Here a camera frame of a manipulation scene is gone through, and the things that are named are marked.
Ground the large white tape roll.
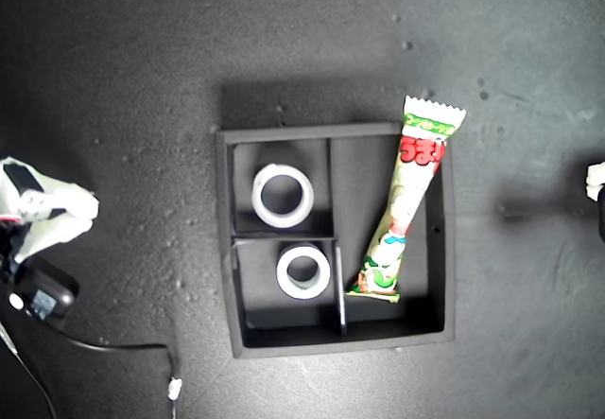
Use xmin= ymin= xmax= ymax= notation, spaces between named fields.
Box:
xmin=251 ymin=163 xmax=316 ymax=230

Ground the green printed snack bar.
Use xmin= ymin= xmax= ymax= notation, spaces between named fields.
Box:
xmin=345 ymin=95 xmax=468 ymax=306

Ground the small white tape roll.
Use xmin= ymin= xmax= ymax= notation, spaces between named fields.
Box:
xmin=275 ymin=243 xmax=332 ymax=301

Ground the black compartment tray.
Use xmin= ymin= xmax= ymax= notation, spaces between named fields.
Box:
xmin=216 ymin=122 xmax=458 ymax=360

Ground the black camera cable white connector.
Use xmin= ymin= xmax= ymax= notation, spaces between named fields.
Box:
xmin=45 ymin=317 xmax=184 ymax=419

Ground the thin loose cable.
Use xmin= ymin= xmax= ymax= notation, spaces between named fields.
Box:
xmin=0 ymin=320 xmax=59 ymax=419

